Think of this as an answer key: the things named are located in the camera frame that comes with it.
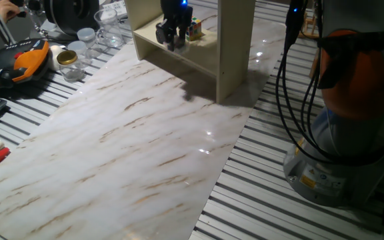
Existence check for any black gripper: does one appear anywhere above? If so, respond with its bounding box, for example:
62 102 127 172
160 0 195 52

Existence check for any white rubik's cube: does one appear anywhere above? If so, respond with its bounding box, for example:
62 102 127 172
185 16 203 43

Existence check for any beige wooden shelf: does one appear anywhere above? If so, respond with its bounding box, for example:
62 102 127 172
124 0 257 105

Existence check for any person's bare hand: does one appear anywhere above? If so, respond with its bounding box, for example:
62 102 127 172
0 0 21 23

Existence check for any white power strip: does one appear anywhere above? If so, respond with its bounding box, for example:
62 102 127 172
101 0 128 18

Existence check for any clear glass mug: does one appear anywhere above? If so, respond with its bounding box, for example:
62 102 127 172
93 7 125 49

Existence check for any translucent plastic container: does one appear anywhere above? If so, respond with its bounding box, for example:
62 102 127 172
66 40 89 61
76 27 97 51

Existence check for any black round spool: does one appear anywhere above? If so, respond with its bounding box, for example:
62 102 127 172
43 0 101 38

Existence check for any glass jar gold lid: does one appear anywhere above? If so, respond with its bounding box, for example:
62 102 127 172
56 49 86 83

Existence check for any white egg-shaped bottle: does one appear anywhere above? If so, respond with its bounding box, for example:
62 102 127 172
47 44 65 71

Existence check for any wooden slat rack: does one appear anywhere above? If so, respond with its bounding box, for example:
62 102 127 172
297 12 317 39

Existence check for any white marble pattern sheet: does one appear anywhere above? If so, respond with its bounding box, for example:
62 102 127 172
0 5 288 240

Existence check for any orange black teach pendant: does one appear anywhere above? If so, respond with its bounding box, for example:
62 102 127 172
0 37 51 91

